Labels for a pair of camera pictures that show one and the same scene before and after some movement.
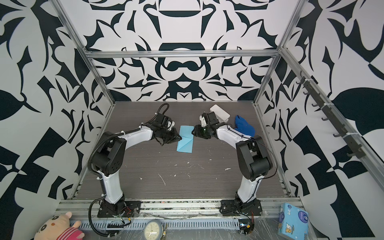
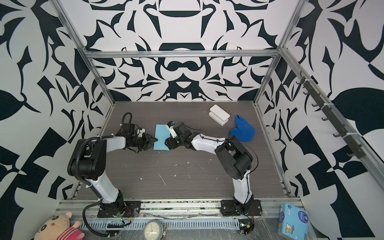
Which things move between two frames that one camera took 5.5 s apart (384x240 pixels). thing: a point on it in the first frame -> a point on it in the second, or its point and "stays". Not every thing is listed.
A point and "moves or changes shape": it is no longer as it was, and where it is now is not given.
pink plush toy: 58,227 stays
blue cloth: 243,126 stays
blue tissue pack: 293,223 stays
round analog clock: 152,230 stays
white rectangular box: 222,115 stays
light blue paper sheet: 186,144 moves or changes shape
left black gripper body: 169,136 -> 142,142
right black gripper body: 203,132 -> 176,142
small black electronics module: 246,226 stays
